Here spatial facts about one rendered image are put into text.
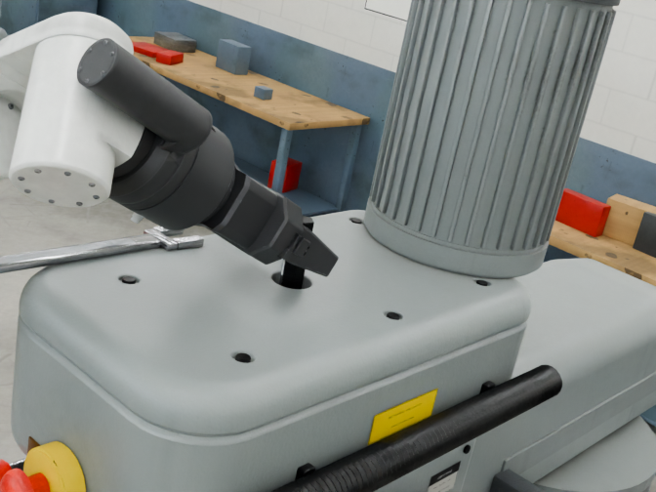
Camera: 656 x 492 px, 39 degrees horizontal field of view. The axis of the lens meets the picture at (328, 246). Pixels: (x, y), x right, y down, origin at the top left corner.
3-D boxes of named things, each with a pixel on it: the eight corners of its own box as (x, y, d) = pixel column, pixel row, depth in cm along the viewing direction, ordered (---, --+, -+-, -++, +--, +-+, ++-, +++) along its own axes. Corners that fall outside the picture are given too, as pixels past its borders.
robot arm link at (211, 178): (177, 238, 82) (76, 184, 73) (233, 146, 82) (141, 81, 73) (265, 299, 74) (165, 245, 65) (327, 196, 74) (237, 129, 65)
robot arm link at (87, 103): (101, 242, 69) (-25, 180, 60) (121, 117, 73) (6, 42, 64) (220, 216, 63) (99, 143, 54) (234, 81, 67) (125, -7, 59)
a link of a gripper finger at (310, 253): (317, 279, 80) (276, 255, 75) (337, 248, 80) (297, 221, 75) (330, 287, 79) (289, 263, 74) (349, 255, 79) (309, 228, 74)
